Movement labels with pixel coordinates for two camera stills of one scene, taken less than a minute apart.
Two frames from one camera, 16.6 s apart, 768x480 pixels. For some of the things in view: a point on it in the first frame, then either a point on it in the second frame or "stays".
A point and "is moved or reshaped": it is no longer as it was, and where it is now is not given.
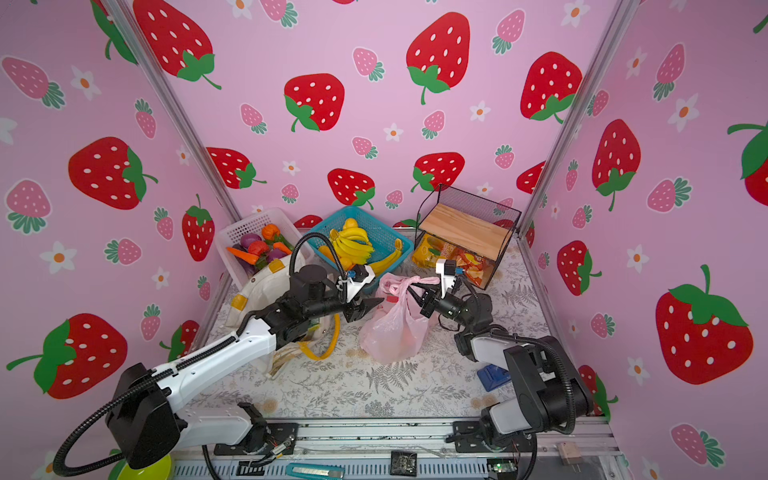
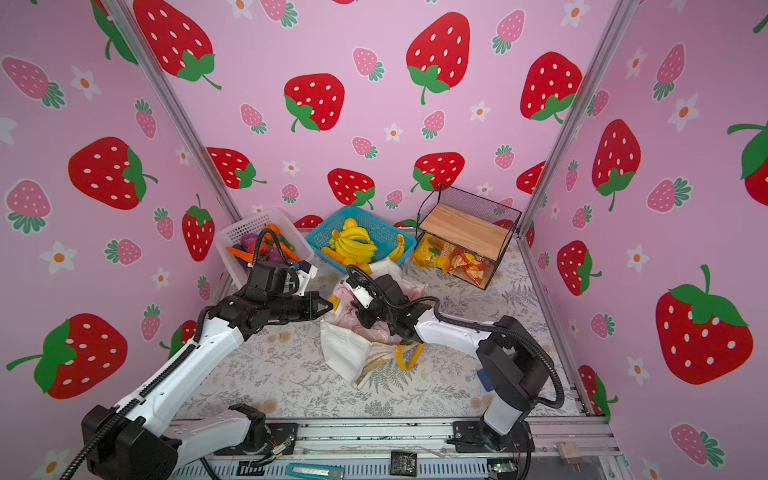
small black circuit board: x=403 y=463 stays
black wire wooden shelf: x=472 y=231 stays
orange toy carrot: x=246 y=257 stays
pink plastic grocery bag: x=396 y=328 is moved or reshaped
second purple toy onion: x=248 y=238 stays
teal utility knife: x=315 y=471 stays
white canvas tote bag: x=261 y=289 is moved or reshaped
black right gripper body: x=453 y=309 -> x=374 y=312
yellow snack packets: x=427 y=251 stays
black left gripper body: x=334 y=304 -> x=294 y=308
